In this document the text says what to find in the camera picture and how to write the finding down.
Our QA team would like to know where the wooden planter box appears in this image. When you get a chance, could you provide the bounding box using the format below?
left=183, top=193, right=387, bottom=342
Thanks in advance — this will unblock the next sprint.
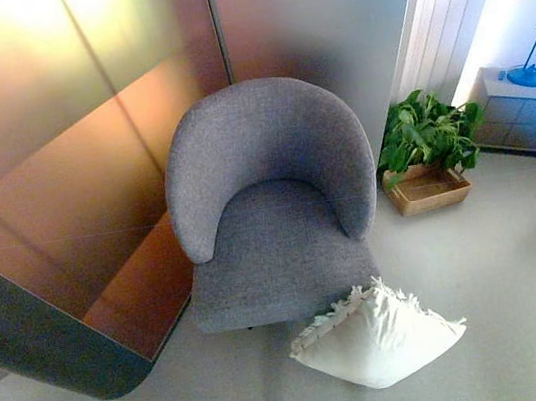
left=380, top=155, right=476, bottom=220

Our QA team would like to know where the green leafy potted plant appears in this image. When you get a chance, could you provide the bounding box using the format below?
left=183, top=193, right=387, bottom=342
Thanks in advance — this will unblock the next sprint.
left=366, top=80, right=495, bottom=190

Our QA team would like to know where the grey fabric tub armchair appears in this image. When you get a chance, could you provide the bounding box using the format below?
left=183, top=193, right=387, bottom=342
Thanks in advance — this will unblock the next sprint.
left=150, top=63, right=398, bottom=340

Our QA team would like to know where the blue desk lamp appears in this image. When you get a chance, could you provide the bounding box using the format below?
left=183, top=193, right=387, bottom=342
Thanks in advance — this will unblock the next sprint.
left=495, top=0, right=536, bottom=93

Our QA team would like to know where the copper panelled cabinet dark edge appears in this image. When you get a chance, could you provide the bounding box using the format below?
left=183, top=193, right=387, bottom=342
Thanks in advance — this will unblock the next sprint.
left=0, top=48, right=275, bottom=401

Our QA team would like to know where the white low sideboard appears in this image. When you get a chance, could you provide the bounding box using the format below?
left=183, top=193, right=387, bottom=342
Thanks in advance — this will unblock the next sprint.
left=467, top=58, right=536, bottom=165

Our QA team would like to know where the white fringed pillow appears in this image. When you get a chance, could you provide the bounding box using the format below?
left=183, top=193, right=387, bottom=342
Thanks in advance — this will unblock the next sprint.
left=279, top=262, right=477, bottom=401

